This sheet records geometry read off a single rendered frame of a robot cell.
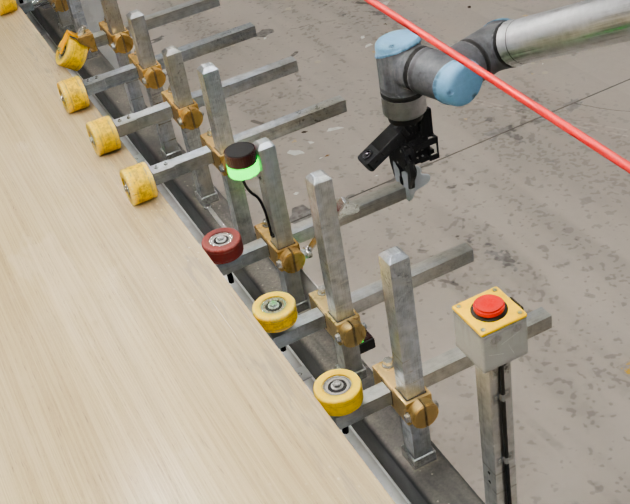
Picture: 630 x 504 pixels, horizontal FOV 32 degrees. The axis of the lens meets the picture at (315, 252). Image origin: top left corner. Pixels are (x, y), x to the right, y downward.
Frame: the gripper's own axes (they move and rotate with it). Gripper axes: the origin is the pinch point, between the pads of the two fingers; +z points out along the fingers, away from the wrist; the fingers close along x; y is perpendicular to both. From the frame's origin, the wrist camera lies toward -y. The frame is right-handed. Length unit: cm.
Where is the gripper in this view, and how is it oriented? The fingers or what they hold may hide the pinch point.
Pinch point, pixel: (405, 196)
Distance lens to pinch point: 232.0
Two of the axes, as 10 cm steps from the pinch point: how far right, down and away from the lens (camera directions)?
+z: 1.5, 7.9, 6.0
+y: 8.8, -3.8, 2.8
